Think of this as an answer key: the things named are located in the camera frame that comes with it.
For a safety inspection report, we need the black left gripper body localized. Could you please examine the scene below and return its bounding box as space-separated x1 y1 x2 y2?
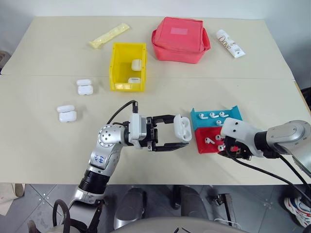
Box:
145 116 160 152

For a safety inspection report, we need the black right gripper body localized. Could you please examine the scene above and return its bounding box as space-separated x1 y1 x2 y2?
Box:
224 135 254 161

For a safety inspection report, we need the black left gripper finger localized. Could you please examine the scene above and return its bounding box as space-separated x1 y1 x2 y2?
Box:
152 114 181 127
153 142 190 152

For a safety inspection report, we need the yellow plastic bin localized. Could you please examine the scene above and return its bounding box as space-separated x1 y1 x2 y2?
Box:
109 42 148 93

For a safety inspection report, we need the red earbud tray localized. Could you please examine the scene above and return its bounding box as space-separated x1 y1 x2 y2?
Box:
194 126 228 155

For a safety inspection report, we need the teal earbud tray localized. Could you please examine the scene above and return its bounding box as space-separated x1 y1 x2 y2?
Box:
190 104 244 129

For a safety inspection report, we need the metal table leg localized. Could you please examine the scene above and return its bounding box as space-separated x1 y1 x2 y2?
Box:
215 193 236 222

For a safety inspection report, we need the dark rounded shape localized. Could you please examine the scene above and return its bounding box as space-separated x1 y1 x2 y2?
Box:
113 186 148 230
173 185 215 222

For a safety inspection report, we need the red fabric pouch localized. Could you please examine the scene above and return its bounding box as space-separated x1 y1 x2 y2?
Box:
151 16 212 65

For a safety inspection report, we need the grey robot torso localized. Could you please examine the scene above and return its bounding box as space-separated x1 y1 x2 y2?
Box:
125 216 250 233

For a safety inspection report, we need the white and red sneaker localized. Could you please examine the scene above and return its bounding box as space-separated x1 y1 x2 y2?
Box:
283 196 311 228

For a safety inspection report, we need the white Dove tube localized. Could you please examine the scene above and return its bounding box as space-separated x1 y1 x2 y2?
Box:
216 29 246 59

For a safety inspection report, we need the yellow plastic packet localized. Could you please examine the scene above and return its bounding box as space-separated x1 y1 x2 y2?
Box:
88 22 130 50

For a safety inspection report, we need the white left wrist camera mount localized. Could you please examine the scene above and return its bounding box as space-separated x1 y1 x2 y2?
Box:
128 112 148 149

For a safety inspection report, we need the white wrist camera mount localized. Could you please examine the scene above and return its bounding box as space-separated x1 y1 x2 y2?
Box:
128 112 148 149
220 117 264 157

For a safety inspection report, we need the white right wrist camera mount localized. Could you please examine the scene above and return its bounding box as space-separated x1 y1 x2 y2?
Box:
220 117 264 157

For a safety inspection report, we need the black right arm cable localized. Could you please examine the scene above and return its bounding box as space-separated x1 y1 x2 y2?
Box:
276 154 311 189
226 153 311 203

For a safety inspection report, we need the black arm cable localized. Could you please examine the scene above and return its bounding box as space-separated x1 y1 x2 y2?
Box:
106 100 140 126
226 153 311 203
276 154 311 189

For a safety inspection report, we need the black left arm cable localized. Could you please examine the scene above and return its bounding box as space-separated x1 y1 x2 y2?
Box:
106 100 140 126

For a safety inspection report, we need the thin white cable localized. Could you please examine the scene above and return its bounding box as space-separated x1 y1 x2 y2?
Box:
213 217 238 226

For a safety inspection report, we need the black looped cable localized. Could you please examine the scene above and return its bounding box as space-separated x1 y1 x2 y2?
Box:
52 199 71 233

